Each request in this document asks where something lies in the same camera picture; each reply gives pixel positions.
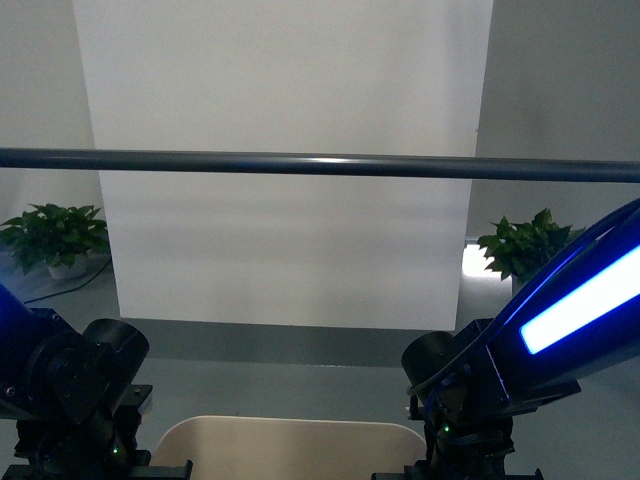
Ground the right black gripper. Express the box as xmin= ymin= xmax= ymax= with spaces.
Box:
xmin=371 ymin=417 xmax=543 ymax=479

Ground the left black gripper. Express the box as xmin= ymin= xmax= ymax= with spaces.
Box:
xmin=1 ymin=414 xmax=193 ymax=479

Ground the cream plastic laundry hamper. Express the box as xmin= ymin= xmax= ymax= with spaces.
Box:
xmin=151 ymin=415 xmax=426 ymax=479

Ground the right potted green plant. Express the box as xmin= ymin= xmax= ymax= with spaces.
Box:
xmin=477 ymin=208 xmax=586 ymax=296

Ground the potted green plant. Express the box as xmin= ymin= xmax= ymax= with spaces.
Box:
xmin=1 ymin=203 xmax=109 ymax=280
xmin=477 ymin=208 xmax=586 ymax=296

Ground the left potted green plant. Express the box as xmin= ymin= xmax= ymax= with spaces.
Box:
xmin=1 ymin=203 xmax=109 ymax=280

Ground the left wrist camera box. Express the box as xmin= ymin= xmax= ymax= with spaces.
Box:
xmin=120 ymin=384 xmax=153 ymax=416

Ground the black floor cable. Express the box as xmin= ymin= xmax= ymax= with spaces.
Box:
xmin=22 ymin=259 xmax=114 ymax=305

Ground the grey clothes hanger rail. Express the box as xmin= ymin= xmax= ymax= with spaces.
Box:
xmin=1 ymin=148 xmax=639 ymax=184

